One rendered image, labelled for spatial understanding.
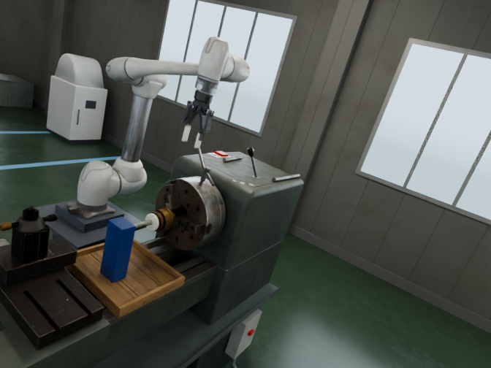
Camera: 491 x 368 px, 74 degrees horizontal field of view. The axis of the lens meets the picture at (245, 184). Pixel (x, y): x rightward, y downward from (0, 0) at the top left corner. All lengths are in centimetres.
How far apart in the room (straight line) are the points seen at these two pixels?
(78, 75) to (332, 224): 421
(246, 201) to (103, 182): 81
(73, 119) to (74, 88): 46
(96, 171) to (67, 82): 396
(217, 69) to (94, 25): 534
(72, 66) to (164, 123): 154
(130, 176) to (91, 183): 22
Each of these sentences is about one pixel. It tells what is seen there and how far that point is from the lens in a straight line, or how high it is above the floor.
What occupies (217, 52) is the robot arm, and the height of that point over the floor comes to 176.
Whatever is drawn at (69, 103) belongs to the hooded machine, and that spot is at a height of 61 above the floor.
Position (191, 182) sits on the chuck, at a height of 124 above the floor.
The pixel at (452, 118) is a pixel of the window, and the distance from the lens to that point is 384.
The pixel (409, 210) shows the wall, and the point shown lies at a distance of 394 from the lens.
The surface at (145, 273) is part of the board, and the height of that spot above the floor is 88.
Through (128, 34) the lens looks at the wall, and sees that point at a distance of 594.
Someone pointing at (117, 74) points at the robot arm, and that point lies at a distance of 173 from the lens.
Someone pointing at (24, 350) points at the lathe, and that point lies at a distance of 107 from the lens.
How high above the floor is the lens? 171
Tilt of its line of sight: 18 degrees down
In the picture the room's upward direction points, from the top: 17 degrees clockwise
